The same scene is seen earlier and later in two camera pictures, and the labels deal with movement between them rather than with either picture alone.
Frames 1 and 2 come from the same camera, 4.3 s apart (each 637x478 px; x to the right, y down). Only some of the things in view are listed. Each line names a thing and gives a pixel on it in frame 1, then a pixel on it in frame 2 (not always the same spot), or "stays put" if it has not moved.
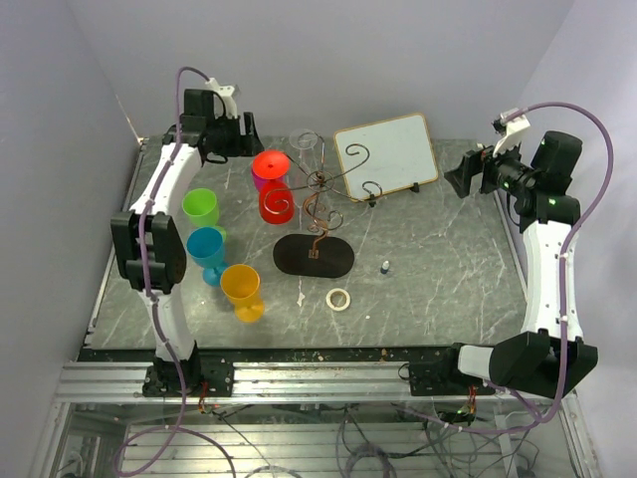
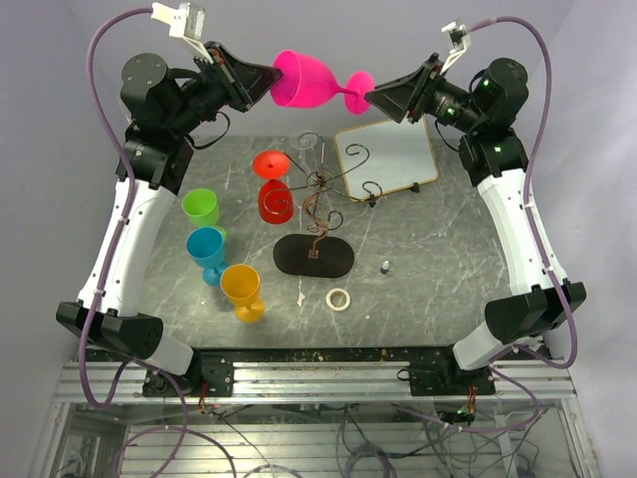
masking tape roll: x=335 y=308 stays put
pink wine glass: x=265 y=169 → x=307 y=82
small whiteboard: x=386 y=155 stays put
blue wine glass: x=205 y=245 stays put
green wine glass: x=201 y=205 stays put
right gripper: x=472 y=164 → x=410 y=94
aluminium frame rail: x=113 y=382 stays put
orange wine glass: x=240 y=283 stays put
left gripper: x=246 y=145 → x=244 y=82
